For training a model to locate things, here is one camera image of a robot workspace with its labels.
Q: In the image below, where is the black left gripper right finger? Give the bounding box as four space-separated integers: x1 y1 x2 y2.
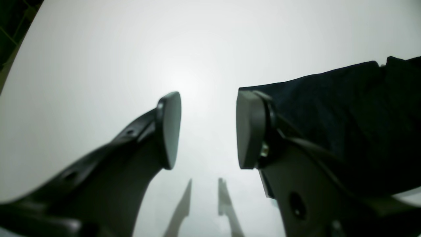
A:
236 91 420 237

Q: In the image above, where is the black T-shirt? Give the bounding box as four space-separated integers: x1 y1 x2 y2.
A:
239 56 421 195

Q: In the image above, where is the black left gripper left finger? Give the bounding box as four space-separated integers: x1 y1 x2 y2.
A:
0 92 182 237

